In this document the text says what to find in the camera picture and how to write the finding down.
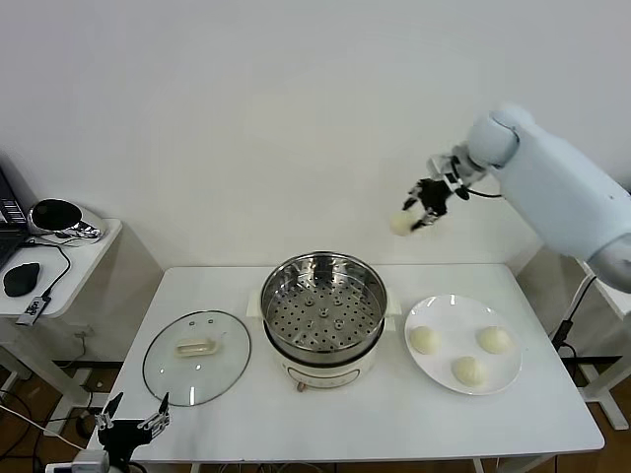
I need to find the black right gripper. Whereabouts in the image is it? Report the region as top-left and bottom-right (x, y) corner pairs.
(402, 179), (453, 233)

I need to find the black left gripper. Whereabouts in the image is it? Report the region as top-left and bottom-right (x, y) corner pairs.
(97, 392), (173, 473)

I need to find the white steamed baozi bun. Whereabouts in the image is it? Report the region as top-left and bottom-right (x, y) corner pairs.
(452, 355), (490, 384)
(475, 325), (514, 355)
(409, 325), (442, 356)
(388, 210), (418, 237)

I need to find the glass lid cream handle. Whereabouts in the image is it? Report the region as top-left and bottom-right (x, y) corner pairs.
(142, 308), (252, 408)

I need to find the stainless steel steamer basket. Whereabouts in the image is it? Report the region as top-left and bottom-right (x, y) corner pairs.
(245, 251), (403, 352)

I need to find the white round plate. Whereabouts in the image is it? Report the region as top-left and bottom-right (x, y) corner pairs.
(403, 294), (524, 396)

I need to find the grey usb dongle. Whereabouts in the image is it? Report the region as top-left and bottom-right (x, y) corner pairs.
(16, 295), (50, 326)

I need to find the white side table with mouse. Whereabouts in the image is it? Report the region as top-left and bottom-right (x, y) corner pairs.
(0, 218), (123, 411)

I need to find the black computer mouse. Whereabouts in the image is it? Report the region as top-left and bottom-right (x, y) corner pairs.
(3, 262), (41, 298)

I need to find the cream electric cooking pot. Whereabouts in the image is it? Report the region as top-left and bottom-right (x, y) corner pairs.
(263, 314), (398, 395)

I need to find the shiny chrome black gadget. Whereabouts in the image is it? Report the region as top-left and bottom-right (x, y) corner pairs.
(27, 198), (110, 242)

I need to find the black laptop beside mouse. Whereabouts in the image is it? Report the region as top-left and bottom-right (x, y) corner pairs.
(0, 165), (31, 270)

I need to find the white side table with label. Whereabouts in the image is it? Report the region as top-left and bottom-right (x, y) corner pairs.
(579, 265), (631, 430)

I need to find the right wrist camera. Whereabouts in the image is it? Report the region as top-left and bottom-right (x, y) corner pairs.
(427, 154), (468, 201)

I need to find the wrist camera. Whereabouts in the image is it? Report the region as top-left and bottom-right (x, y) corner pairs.
(427, 154), (468, 201)
(44, 450), (110, 473)

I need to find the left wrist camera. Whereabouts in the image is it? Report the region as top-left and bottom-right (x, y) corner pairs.
(44, 450), (110, 473)

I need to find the black floor cable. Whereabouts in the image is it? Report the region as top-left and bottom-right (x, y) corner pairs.
(0, 378), (103, 473)

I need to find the white floor cable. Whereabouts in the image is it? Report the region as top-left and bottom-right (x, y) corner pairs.
(0, 403), (88, 450)

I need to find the black dongle cable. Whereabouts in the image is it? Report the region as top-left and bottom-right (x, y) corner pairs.
(22, 240), (71, 300)

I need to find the black cable with adapter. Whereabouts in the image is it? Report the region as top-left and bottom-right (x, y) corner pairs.
(550, 275), (597, 366)

